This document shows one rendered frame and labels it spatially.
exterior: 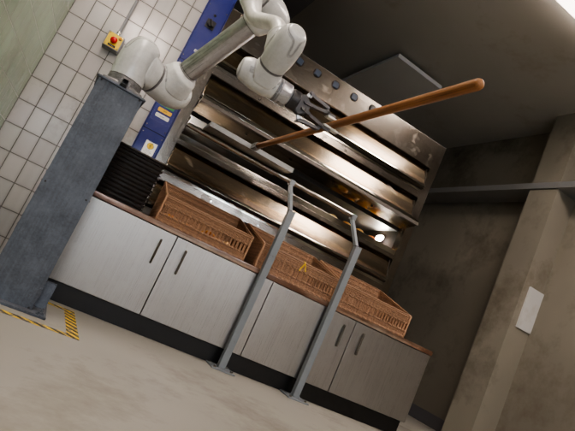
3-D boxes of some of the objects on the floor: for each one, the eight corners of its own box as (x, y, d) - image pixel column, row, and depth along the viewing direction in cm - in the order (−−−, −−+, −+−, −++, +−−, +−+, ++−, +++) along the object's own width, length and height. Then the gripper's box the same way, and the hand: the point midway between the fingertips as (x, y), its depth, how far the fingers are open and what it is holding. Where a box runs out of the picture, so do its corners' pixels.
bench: (24, 274, 294) (73, 185, 304) (357, 409, 372) (387, 334, 382) (10, 286, 241) (69, 177, 251) (401, 439, 320) (435, 352, 330)
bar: (91, 310, 275) (187, 122, 295) (287, 388, 316) (360, 219, 337) (91, 321, 246) (198, 111, 266) (308, 405, 287) (387, 218, 307)
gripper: (293, 79, 193) (343, 112, 201) (275, 116, 191) (326, 148, 199) (301, 75, 186) (352, 109, 194) (282, 114, 184) (334, 146, 192)
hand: (332, 124), depth 196 cm, fingers closed on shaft, 3 cm apart
